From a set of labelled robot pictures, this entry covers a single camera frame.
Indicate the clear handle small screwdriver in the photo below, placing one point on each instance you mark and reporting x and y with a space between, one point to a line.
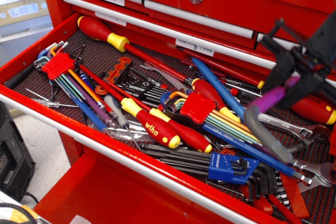
53 104

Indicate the centre red hex key holder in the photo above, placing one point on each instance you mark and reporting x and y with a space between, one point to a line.
197 107

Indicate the left orange Allen key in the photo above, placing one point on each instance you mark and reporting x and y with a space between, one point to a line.
54 50

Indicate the blue hex key holder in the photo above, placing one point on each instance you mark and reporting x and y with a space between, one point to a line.
231 169

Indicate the left blue Allen key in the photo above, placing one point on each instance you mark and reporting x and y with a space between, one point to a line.
72 92

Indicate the orange black folding key set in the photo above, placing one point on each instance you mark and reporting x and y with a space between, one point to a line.
118 70

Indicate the left purple Allen key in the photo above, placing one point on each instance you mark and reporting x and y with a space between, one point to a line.
92 103

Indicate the red hex key holder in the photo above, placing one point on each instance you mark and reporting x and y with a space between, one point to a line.
58 65
197 107

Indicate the grey blue precision screwdriver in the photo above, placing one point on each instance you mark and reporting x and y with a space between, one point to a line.
113 103

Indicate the yellow cloth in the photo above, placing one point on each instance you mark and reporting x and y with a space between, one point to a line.
21 214

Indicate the black torx key holder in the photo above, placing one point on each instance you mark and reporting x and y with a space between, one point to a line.
143 90

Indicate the red yellow screwdriver right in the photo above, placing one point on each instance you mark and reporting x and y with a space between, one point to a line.
311 107

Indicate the violet Allen key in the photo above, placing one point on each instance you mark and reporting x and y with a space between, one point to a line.
262 104

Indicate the loose blue Allen key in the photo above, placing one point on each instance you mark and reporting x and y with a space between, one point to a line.
220 88

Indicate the red yellow screwdriver short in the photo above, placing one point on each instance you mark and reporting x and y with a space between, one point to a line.
208 91

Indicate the long blue Allen key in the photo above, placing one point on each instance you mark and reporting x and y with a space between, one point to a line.
263 157

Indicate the chrome adjustable wrench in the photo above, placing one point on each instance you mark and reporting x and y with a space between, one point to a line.
304 133

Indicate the red tool chest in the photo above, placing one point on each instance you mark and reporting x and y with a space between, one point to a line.
110 181

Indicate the red flat tool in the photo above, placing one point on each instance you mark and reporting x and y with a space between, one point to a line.
295 197

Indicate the large red yellow screwdriver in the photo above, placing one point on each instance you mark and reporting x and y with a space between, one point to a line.
96 29

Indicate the left red hex key holder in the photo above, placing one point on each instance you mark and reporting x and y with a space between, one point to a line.
58 65

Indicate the white cutting tools label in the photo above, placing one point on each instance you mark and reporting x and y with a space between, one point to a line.
194 47

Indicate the open end chrome wrench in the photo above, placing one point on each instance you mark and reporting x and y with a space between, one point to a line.
322 174

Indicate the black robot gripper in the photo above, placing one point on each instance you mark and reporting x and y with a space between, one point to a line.
312 60

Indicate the black device on floor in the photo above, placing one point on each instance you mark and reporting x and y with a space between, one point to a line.
17 165

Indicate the wiha red yellow screwdriver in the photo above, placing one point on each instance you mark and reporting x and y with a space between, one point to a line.
156 127

